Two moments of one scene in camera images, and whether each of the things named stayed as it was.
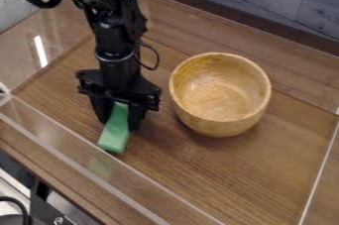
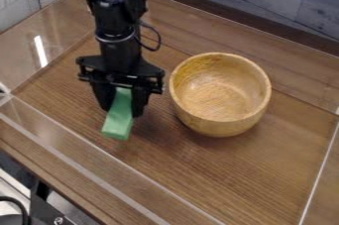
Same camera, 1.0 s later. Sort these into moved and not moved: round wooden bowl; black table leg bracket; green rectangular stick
Moved: green rectangular stick
Not moved: round wooden bowl; black table leg bracket
